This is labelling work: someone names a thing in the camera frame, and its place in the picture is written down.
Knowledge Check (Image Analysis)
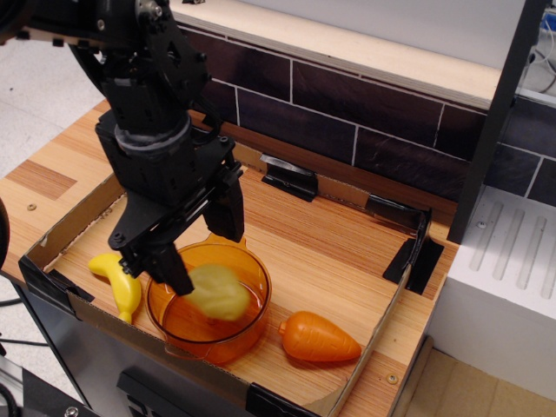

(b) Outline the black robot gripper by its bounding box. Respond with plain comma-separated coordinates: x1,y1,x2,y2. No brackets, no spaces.
96,111,244,295

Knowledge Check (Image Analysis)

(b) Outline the yellow plastic toy potato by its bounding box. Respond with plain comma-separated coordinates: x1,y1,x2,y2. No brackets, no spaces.
184,263,250,321

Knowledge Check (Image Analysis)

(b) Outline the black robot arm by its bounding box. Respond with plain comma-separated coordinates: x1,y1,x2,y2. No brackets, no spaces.
1,1,244,295

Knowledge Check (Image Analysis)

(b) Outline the orange transparent plastic pot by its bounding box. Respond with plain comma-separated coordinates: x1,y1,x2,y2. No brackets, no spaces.
145,234,272,365

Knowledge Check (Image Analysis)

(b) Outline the cardboard fence with black tape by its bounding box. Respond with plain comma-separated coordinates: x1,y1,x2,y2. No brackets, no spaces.
1,141,453,416

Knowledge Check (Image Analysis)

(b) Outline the yellow plastic toy banana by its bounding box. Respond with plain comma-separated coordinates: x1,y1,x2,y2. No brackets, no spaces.
88,253,142,324

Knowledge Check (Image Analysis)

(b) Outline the orange plastic toy carrot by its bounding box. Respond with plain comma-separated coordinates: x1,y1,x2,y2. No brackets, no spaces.
278,311,362,362

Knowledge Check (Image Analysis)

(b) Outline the grey toy kitchen cabinet front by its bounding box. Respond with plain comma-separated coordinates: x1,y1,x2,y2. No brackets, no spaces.
16,286,247,416

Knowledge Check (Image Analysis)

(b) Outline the wooden shelf with dark posts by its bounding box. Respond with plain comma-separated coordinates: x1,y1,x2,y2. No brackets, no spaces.
170,1,555,241

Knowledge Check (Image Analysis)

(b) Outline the white toy sink drainboard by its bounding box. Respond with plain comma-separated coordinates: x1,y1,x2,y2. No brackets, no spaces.
428,187,555,400

